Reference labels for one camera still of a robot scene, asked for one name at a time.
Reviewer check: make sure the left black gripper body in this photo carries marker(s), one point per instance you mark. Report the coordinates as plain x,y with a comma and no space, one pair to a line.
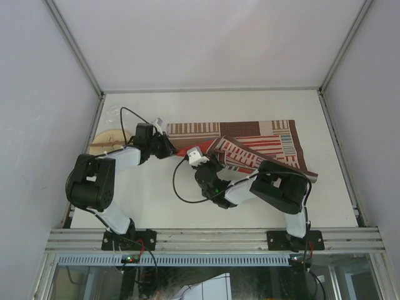
159,146

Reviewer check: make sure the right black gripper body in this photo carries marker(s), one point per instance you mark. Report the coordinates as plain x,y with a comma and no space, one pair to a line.
214,164

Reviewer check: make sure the patchwork striped placemat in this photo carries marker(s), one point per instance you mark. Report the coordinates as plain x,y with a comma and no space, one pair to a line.
243,146

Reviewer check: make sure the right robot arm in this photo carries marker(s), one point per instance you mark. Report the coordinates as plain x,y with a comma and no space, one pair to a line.
276,185

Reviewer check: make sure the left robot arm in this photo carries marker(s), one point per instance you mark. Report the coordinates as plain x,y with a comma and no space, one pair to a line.
90,185

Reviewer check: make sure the brown wooden knife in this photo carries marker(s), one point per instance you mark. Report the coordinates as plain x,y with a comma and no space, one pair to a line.
107,144

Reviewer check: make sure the round wooden plate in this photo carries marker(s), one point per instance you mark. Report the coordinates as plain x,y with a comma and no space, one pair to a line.
108,136

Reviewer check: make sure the clear glass cup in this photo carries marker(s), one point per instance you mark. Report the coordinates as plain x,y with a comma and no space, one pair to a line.
113,116

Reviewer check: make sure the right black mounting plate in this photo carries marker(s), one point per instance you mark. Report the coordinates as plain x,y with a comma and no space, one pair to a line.
282,241

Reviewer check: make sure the black mounting plate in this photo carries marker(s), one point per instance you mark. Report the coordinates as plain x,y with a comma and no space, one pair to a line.
282,241
142,240

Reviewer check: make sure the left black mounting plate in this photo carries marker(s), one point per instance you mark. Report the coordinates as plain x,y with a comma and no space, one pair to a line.
142,240

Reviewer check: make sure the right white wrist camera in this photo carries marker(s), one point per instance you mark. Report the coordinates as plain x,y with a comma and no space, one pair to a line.
196,157

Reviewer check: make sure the perforated blue cable tray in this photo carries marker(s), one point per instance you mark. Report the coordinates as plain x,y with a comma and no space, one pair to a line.
174,260

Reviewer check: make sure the aluminium front rail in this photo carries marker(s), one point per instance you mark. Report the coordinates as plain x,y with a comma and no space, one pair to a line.
336,240

